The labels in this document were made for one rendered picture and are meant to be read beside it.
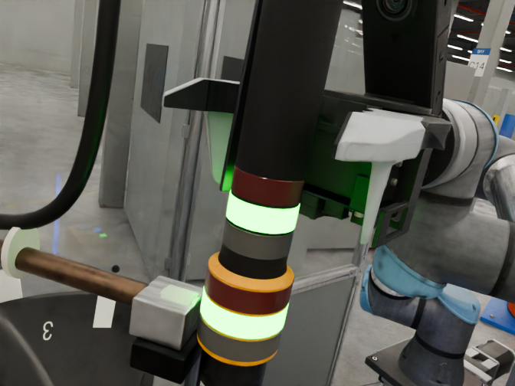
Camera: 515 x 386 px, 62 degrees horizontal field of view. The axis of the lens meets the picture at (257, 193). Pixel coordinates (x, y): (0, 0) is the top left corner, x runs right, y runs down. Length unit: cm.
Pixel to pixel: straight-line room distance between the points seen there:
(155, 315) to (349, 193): 13
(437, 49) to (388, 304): 85
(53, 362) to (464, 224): 39
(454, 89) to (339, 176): 474
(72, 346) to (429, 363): 87
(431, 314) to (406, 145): 92
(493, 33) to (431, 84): 690
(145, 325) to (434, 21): 22
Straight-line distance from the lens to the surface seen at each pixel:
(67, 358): 43
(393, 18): 27
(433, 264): 44
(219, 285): 20
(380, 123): 17
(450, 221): 43
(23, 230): 28
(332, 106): 26
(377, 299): 107
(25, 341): 45
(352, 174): 26
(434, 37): 27
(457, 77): 498
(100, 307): 43
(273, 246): 19
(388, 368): 117
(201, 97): 21
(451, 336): 110
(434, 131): 21
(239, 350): 21
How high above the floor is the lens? 167
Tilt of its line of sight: 16 degrees down
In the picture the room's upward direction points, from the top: 11 degrees clockwise
